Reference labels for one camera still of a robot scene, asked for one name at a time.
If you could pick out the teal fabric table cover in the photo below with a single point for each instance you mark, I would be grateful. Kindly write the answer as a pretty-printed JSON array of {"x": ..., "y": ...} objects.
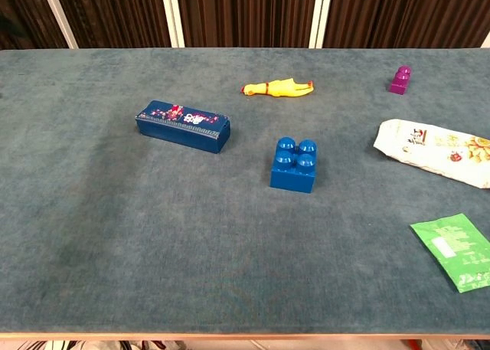
[{"x": 153, "y": 250}]

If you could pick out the white aluminium frame post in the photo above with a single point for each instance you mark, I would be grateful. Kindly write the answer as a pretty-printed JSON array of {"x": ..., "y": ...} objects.
[
  {"x": 172, "y": 17},
  {"x": 486, "y": 40},
  {"x": 59, "y": 17},
  {"x": 321, "y": 17}
]

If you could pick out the white nut snack bag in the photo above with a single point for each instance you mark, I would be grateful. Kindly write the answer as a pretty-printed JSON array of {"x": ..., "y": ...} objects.
[{"x": 428, "y": 147}]

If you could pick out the yellow rubber chicken toy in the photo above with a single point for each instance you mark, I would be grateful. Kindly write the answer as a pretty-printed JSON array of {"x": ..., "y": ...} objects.
[{"x": 281, "y": 87}]

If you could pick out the blue four-stud building block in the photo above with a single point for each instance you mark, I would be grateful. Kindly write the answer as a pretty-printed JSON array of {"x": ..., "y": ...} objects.
[{"x": 293, "y": 174}]

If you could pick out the purple two-stud building block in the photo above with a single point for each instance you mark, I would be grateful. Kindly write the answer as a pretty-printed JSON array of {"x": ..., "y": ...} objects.
[{"x": 400, "y": 82}]

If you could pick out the green foil sachet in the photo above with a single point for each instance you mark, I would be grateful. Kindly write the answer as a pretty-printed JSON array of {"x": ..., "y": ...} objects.
[{"x": 455, "y": 246}]

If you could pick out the blue and white box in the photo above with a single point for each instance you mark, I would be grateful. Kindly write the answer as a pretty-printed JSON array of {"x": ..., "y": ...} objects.
[{"x": 180, "y": 129}]

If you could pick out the dark brown curtain panel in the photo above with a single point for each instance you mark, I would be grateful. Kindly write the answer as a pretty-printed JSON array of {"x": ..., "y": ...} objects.
[
  {"x": 402, "y": 17},
  {"x": 19, "y": 17},
  {"x": 115, "y": 17},
  {"x": 245, "y": 17}
]

